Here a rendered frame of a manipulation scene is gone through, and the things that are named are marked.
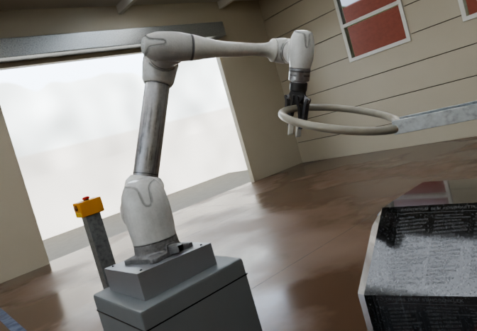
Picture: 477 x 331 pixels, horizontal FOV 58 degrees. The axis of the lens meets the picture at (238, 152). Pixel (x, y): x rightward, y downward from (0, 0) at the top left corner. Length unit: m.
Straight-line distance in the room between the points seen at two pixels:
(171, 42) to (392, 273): 1.10
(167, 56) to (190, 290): 0.83
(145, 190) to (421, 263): 0.93
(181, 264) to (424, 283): 0.76
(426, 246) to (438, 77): 6.92
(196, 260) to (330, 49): 8.23
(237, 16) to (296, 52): 8.41
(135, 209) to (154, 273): 0.22
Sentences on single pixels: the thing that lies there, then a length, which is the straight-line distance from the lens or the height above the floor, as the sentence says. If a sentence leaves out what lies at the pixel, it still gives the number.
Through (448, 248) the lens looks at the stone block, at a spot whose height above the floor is 0.70.
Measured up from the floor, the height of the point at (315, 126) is 1.16.
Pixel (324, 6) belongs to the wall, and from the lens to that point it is 9.52.
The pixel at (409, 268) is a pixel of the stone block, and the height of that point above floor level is 0.64.
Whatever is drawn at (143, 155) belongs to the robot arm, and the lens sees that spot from 1.71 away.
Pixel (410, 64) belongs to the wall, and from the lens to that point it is 8.55.
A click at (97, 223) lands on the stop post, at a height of 0.95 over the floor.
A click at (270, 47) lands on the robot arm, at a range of 1.93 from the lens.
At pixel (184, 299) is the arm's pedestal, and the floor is 0.77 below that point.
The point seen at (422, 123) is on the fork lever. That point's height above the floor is 1.07.
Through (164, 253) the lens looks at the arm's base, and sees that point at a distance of 1.49.
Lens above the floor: 1.23
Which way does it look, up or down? 3 degrees down
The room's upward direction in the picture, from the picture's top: 16 degrees counter-clockwise
